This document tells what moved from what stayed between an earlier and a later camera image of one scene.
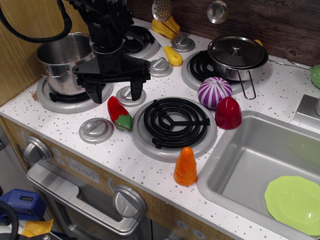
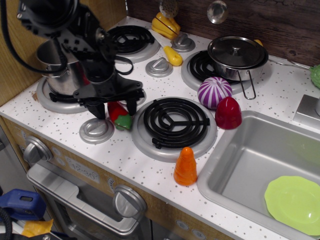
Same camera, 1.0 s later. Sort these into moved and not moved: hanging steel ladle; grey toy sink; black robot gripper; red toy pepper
Moved: black robot gripper
Not moved: red toy pepper; hanging steel ladle; grey toy sink
